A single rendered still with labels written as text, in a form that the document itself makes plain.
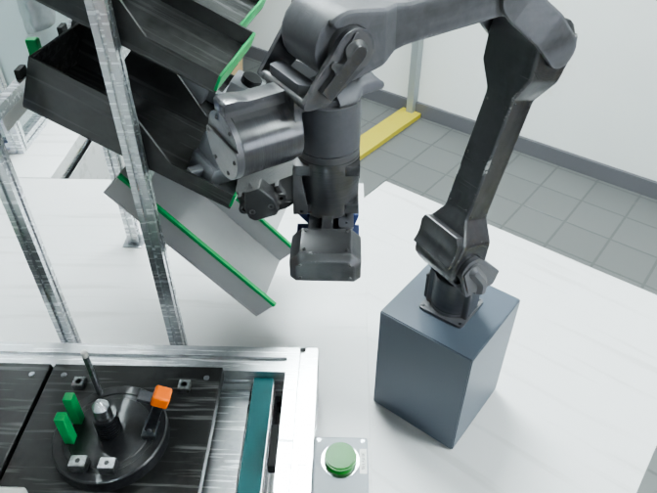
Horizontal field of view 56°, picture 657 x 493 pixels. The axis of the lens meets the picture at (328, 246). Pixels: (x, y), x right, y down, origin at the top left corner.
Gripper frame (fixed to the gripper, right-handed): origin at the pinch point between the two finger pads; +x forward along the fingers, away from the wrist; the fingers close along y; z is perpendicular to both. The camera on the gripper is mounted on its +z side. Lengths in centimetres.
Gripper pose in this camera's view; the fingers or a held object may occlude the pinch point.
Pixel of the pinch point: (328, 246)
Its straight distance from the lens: 62.8
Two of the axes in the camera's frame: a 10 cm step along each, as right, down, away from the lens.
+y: -0.3, 6.4, -7.7
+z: -10.0, -0.2, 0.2
